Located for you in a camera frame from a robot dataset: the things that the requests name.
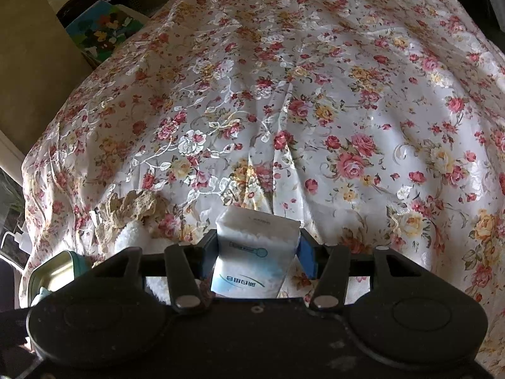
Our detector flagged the floral pink bedspread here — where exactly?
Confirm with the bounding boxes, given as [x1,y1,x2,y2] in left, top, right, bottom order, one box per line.
[22,0,504,376]

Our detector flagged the beige crochet lace doily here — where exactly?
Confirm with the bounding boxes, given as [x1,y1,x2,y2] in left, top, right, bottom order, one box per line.
[93,190,169,247]

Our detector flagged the gold metal tin box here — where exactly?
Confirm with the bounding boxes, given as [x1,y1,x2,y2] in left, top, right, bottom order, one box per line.
[27,251,92,306]

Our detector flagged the white teddy bear plush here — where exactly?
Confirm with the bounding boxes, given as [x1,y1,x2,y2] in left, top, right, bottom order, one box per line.
[108,220,175,257]

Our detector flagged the white tissue pack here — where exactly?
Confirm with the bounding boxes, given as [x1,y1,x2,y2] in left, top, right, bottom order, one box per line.
[211,206,300,298]

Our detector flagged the colourful picture book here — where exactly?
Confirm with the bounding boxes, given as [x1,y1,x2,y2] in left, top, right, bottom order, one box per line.
[65,0,150,69]

